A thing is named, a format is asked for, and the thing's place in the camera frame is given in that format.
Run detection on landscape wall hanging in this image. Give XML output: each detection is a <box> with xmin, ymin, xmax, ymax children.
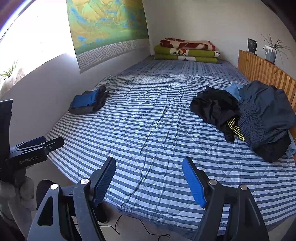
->
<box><xmin>66</xmin><ymin>0</ymin><xmax>149</xmax><ymax>74</ymax></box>

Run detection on person's left hand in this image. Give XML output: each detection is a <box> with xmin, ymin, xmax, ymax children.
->
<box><xmin>0</xmin><ymin>176</ymin><xmax>36</xmax><ymax>220</ymax></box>

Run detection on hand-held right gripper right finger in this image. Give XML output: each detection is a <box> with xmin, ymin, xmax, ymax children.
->
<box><xmin>182</xmin><ymin>158</ymin><xmax>270</xmax><ymax>241</ymax></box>

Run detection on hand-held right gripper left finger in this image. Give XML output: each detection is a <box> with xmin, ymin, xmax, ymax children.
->
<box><xmin>28</xmin><ymin>157</ymin><xmax>116</xmax><ymax>241</ymax></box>

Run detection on black cloth under shorts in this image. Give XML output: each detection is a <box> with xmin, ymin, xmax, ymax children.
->
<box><xmin>254</xmin><ymin>133</ymin><xmax>292</xmax><ymax>163</ymax></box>

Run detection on black garment with yellow stripes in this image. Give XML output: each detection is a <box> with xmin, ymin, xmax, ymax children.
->
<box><xmin>225</xmin><ymin>117</ymin><xmax>245</xmax><ymax>142</ymax></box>

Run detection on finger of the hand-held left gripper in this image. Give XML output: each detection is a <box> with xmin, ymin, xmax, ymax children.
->
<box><xmin>23</xmin><ymin>137</ymin><xmax>65</xmax><ymax>160</ymax></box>
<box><xmin>10</xmin><ymin>136</ymin><xmax>47</xmax><ymax>152</ymax></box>

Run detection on potted plant in pale pot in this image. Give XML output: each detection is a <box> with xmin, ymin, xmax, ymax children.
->
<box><xmin>261</xmin><ymin>34</ymin><xmax>293</xmax><ymax>64</ymax></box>

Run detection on green plant by window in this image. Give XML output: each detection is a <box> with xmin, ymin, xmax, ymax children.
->
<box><xmin>0</xmin><ymin>60</ymin><xmax>19</xmax><ymax>79</ymax></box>

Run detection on blue white striped bed quilt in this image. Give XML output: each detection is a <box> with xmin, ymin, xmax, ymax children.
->
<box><xmin>45</xmin><ymin>56</ymin><xmax>296</xmax><ymax>234</ymax></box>

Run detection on black cable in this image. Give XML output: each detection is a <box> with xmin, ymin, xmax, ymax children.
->
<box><xmin>111</xmin><ymin>214</ymin><xmax>170</xmax><ymax>241</ymax></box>

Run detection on dark grey folded garment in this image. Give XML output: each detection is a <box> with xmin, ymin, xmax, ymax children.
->
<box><xmin>68</xmin><ymin>85</ymin><xmax>110</xmax><ymax>115</ymax></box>

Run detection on wooden slatted bed rail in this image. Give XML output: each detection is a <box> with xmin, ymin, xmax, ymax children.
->
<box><xmin>238</xmin><ymin>49</ymin><xmax>296</xmax><ymax>116</ymax></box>

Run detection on dark ceramic vase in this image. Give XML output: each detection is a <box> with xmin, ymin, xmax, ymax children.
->
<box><xmin>247</xmin><ymin>38</ymin><xmax>258</xmax><ymax>54</ymax></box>

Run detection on red cream folded blanket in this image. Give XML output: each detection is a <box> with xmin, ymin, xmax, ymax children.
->
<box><xmin>160</xmin><ymin>38</ymin><xmax>216</xmax><ymax>52</ymax></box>

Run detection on blue striped underwear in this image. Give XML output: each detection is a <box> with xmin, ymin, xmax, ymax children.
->
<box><xmin>70</xmin><ymin>90</ymin><xmax>100</xmax><ymax>108</ymax></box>

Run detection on navy elastic-waist shorts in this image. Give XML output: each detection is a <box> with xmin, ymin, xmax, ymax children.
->
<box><xmin>237</xmin><ymin>80</ymin><xmax>296</xmax><ymax>151</ymax></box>

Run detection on green folded quilt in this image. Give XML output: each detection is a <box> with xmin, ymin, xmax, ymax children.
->
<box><xmin>154</xmin><ymin>54</ymin><xmax>218</xmax><ymax>63</ymax></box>
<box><xmin>154</xmin><ymin>45</ymin><xmax>221</xmax><ymax>58</ymax></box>

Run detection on light blue garment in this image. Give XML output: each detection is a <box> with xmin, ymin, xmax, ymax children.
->
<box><xmin>225</xmin><ymin>82</ymin><xmax>244</xmax><ymax>102</ymax></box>

